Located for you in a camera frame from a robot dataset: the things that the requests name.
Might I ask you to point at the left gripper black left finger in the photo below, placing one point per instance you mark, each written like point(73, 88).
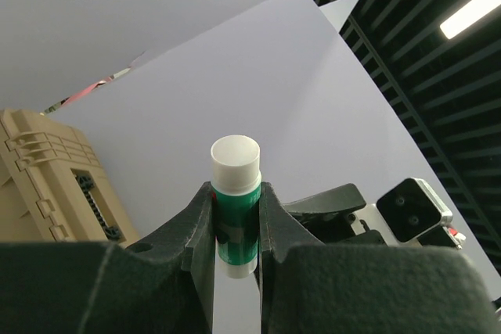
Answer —
point(164, 283)

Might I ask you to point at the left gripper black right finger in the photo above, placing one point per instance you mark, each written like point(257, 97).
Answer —
point(307, 286)

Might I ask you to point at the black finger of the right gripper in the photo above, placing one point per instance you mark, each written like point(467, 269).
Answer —
point(329, 215)

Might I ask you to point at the white green glue stick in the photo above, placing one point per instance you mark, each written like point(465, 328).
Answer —
point(236, 186)

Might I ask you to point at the tan plastic tool case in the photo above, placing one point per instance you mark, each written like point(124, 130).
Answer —
point(53, 187)

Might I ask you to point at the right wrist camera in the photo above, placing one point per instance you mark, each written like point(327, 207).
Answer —
point(412, 214)

